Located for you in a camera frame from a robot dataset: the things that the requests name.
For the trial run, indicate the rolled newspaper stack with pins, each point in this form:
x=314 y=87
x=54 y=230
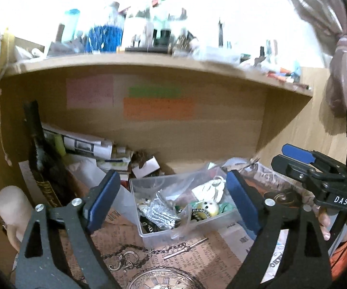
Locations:
x=81 y=144

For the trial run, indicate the wooden desk shelf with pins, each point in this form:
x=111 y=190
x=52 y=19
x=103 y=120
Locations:
x=130 y=63

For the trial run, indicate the teal plastic bottle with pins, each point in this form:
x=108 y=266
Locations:
x=70 y=23

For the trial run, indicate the white paper card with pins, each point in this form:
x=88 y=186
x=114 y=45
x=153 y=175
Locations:
x=150 y=166

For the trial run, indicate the silver glitter pouch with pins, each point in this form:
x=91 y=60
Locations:
x=160 y=203

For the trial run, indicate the pink ceramic mug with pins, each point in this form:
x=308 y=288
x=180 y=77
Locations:
x=15 y=211

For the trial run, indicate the green scrunchie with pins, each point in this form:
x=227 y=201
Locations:
x=225 y=207

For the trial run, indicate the person right hand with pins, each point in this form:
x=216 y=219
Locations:
x=325 y=222

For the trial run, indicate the green sticky note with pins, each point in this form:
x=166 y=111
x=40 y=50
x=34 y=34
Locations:
x=155 y=92

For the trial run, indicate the pink sticky note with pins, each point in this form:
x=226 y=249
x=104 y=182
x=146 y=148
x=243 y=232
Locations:
x=92 y=92

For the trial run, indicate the vintage newspaper table mat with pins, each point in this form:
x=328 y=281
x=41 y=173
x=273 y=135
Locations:
x=180 y=265

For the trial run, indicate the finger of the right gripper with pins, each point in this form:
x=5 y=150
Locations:
x=298 y=171
x=299 y=153

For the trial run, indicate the blue-filled glass bottle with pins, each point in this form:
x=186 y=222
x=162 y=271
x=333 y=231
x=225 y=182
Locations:
x=106 y=30

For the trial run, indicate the black pen on shelf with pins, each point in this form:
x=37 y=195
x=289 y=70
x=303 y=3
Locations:
x=149 y=49

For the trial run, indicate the orange sticky note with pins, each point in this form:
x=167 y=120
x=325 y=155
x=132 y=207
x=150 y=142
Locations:
x=156 y=109

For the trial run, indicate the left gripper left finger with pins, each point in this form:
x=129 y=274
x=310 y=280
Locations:
x=42 y=263

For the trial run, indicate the floral white scrunchie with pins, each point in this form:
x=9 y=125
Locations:
x=212 y=190

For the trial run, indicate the clear plastic storage box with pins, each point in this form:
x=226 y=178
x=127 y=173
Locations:
x=177 y=191

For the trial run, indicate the clear illustrated liquor bottle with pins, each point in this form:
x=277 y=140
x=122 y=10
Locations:
x=138 y=15

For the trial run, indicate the dark wine bottle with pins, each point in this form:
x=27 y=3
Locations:
x=45 y=163

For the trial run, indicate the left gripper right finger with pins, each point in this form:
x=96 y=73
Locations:
x=305 y=261

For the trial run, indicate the yellow soft ball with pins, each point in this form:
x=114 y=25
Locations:
x=204 y=210

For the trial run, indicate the clear plastic case on shelf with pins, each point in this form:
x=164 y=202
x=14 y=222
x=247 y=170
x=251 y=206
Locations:
x=217 y=55

